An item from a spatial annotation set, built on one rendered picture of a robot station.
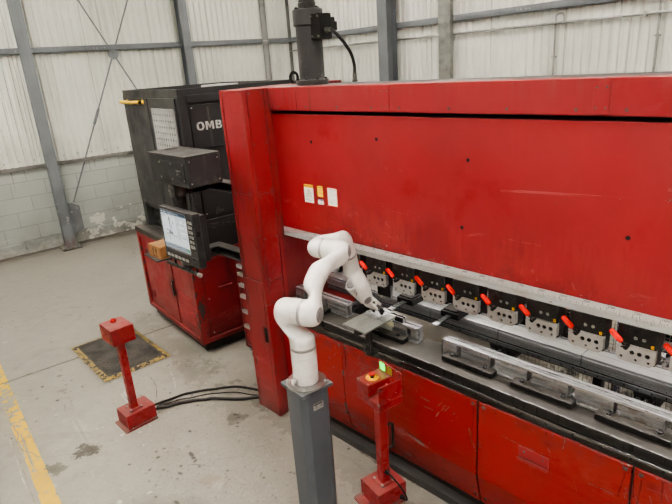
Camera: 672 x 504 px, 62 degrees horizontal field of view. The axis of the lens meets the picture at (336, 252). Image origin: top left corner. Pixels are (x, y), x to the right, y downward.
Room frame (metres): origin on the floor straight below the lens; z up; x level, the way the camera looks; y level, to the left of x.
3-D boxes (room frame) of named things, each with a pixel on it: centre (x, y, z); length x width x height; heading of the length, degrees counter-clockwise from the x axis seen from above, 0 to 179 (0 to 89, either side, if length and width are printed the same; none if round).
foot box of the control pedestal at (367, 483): (2.59, -0.16, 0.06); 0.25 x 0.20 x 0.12; 122
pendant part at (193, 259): (3.49, 0.97, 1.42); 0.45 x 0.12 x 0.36; 42
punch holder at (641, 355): (1.99, -1.21, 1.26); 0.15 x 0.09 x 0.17; 43
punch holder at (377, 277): (3.01, -0.25, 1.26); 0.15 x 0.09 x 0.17; 43
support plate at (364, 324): (2.89, -0.16, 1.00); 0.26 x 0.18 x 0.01; 133
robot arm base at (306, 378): (2.28, 0.18, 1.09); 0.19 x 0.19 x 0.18
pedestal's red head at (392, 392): (2.60, -0.18, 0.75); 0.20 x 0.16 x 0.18; 32
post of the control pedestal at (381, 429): (2.60, -0.18, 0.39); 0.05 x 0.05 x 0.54; 32
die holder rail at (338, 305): (3.40, 0.11, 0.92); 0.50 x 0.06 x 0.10; 43
